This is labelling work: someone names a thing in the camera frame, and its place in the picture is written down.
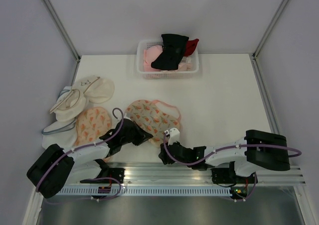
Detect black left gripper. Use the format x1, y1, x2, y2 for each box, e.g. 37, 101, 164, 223
121, 122, 153, 146

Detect floral mesh laundry bag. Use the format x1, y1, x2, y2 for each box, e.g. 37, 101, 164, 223
125, 100, 182, 147

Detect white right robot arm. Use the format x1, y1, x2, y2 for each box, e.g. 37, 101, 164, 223
159, 128, 291, 184

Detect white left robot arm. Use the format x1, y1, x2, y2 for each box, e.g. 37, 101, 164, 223
26, 118, 153, 199

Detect cream laundry bag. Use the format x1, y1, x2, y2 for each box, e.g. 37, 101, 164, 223
49, 75, 115, 122

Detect white laundry bag blue trim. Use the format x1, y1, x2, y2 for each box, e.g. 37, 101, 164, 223
41, 86, 77, 154

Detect pink bra in basket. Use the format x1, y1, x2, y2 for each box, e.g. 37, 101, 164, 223
143, 45, 163, 72

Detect black bra in basket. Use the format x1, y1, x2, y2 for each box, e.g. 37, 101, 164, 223
151, 34, 189, 71

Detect white plastic basket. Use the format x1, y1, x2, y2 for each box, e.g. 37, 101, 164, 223
135, 38, 199, 79

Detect red garment in basket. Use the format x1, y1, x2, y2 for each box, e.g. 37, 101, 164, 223
184, 38, 199, 57

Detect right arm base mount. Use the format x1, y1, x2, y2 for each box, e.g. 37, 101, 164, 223
211, 168, 255, 186

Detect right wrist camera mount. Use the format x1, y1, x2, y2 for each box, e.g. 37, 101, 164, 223
163, 127, 180, 145

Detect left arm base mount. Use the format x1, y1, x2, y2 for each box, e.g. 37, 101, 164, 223
98, 168, 125, 185

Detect aluminium front rail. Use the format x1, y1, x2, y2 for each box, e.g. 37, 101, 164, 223
34, 162, 306, 186

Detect white slotted cable duct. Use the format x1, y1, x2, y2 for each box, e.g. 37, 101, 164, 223
57, 186, 231, 197

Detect left frame post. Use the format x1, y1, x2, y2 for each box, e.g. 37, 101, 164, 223
42, 0, 81, 62

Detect frame post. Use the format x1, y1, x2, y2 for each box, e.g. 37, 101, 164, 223
252, 0, 291, 60
42, 0, 81, 62

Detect right frame post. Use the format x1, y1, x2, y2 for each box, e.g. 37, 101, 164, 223
252, 0, 291, 60

